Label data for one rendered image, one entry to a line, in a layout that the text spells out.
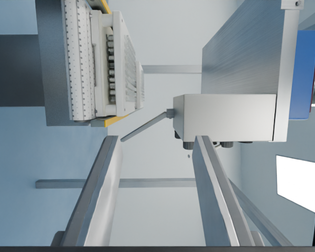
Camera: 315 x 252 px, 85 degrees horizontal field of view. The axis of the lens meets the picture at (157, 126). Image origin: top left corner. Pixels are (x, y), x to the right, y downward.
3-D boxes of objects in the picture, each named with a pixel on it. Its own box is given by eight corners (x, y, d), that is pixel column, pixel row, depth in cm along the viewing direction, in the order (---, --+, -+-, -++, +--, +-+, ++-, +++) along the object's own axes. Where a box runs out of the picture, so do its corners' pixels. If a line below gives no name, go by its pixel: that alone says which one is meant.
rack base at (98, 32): (114, 44, 63) (121, 44, 63) (117, 111, 67) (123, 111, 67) (89, 9, 39) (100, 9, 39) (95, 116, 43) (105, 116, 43)
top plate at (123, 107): (128, 44, 63) (133, 44, 63) (130, 111, 67) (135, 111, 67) (111, 9, 39) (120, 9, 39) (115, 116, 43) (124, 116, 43)
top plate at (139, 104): (136, 108, 91) (140, 108, 91) (135, 60, 88) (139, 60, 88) (140, 107, 115) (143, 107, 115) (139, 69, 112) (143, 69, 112)
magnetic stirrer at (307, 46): (278, 125, 40) (315, 125, 41) (287, 29, 37) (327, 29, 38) (237, 118, 60) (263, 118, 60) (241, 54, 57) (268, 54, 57)
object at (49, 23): (46, 126, 41) (88, 126, 41) (33, -7, 37) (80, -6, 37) (128, 107, 169) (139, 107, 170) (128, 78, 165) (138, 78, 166)
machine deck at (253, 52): (268, 141, 38) (286, 141, 38) (285, -53, 33) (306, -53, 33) (198, 117, 99) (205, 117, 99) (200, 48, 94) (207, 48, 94)
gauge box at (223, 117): (182, 142, 38) (272, 142, 38) (183, 93, 36) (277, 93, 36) (172, 127, 59) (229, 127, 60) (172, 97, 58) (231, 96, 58)
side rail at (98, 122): (90, 127, 39) (104, 127, 39) (90, 119, 38) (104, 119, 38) (140, 107, 170) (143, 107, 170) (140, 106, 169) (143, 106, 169)
